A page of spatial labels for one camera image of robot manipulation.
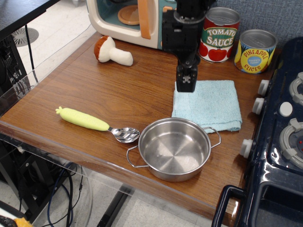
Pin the clear acrylic table guard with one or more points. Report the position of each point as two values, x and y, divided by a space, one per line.
70 76

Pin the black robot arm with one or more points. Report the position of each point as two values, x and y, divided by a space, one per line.
193 7

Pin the white stove knob top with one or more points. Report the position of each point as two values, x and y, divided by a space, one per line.
263 87

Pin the toy microwave teal cream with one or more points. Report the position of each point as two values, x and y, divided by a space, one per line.
134 21

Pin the pineapple slices can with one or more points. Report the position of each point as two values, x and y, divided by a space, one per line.
255 50

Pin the stainless steel pot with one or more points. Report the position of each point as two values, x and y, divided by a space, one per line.
175 149

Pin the light blue cloth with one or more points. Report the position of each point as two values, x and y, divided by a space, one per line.
214 103

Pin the spoon with green handle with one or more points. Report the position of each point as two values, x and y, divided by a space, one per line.
123 135

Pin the white stove knob middle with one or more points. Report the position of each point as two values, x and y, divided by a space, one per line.
258 104

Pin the tomato sauce can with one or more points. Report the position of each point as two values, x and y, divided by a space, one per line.
218 34

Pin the dark blue toy stove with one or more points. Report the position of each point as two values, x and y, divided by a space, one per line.
273 192

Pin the plush mushroom toy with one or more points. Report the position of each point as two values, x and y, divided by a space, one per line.
105 50

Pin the black desk left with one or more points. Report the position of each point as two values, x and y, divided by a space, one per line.
14 14

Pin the white stove knob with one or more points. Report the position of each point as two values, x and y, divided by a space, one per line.
246 147
258 104
263 87

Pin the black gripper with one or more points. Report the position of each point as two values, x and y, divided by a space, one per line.
180 37

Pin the white stove knob bottom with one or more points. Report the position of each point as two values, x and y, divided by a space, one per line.
246 147

